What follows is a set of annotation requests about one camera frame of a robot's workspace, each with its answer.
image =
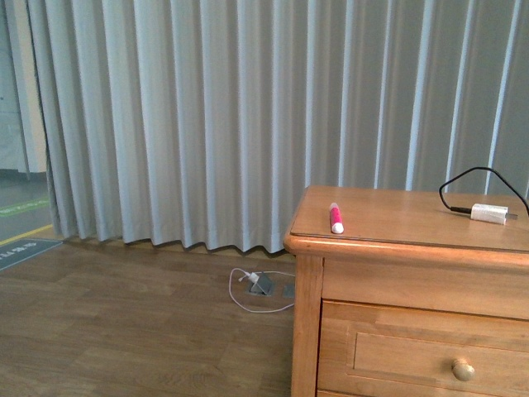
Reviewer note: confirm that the wooden drawer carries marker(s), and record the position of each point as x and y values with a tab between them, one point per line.
372	350

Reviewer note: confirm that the grey floor sign sticker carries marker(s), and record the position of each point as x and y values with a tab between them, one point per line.
21	250

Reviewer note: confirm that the pink marker with white caps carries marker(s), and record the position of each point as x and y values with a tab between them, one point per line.
336	223

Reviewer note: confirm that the open metal floor socket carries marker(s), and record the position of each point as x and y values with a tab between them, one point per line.
260	285

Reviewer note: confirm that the wooden nightstand cabinet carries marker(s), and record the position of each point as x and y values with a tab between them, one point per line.
401	249

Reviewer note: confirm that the round wooden upper knob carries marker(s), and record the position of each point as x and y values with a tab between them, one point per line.
462	370

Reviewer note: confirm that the grey pleated curtain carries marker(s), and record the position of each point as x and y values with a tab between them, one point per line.
204	121

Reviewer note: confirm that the closed metal floor plate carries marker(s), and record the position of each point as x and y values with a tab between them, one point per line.
289	291

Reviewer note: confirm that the white power adapter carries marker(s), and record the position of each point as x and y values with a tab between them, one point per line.
491	213

